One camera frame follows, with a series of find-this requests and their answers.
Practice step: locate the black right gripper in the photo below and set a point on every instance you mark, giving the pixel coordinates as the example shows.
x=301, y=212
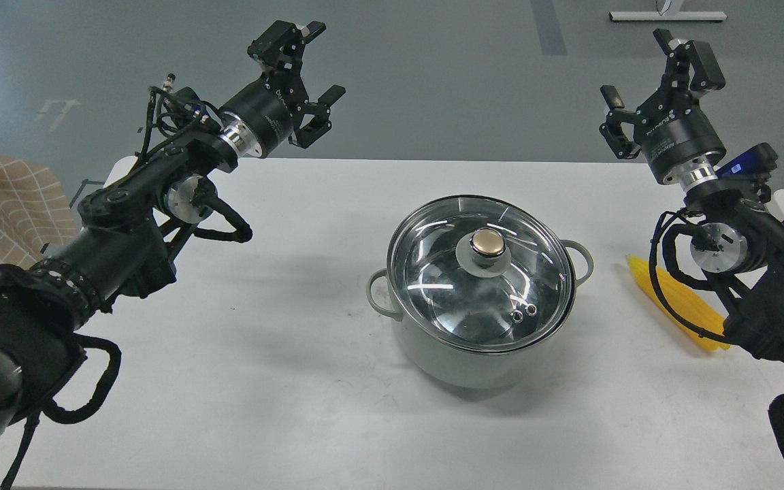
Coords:
x=677, y=130

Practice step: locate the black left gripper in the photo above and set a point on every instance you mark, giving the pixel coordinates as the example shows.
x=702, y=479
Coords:
x=275, y=108

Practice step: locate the yellow corn cob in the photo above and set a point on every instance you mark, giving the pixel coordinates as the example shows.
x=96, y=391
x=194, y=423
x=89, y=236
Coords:
x=683, y=300

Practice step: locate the glass pot lid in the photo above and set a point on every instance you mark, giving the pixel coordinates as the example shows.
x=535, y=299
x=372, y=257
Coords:
x=481, y=274

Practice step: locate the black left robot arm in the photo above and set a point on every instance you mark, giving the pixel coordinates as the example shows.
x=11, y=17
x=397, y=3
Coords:
x=134, y=229

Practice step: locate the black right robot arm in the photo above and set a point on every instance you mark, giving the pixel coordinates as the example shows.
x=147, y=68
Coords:
x=724, y=240

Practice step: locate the grey steel cooking pot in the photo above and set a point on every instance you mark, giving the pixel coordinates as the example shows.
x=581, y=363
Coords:
x=456, y=367

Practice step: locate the white table leg base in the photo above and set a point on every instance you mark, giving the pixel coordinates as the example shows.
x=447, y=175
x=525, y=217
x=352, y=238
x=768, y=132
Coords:
x=668, y=11

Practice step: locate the beige checkered cloth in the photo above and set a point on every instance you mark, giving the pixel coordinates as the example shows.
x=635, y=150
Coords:
x=34, y=212

